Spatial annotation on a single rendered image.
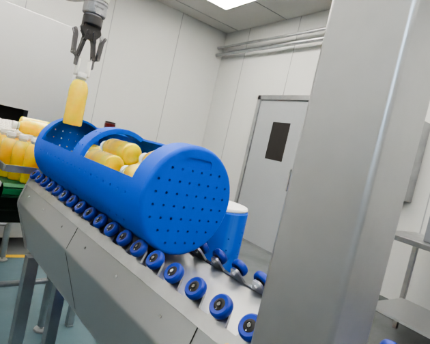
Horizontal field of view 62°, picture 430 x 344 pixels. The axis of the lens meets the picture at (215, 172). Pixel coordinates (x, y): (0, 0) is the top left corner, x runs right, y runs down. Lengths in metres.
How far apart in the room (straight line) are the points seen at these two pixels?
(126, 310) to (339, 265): 0.69
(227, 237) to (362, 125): 1.11
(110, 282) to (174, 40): 5.84
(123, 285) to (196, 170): 0.33
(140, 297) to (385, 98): 0.71
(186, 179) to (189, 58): 5.84
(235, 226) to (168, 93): 5.25
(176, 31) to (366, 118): 6.40
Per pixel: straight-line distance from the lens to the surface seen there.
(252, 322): 0.64
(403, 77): 0.25
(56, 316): 1.88
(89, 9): 1.56
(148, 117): 6.28
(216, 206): 0.97
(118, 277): 0.94
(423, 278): 4.06
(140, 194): 0.83
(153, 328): 0.80
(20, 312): 1.81
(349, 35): 0.27
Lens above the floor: 1.23
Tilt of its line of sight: 3 degrees down
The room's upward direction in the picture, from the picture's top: 13 degrees clockwise
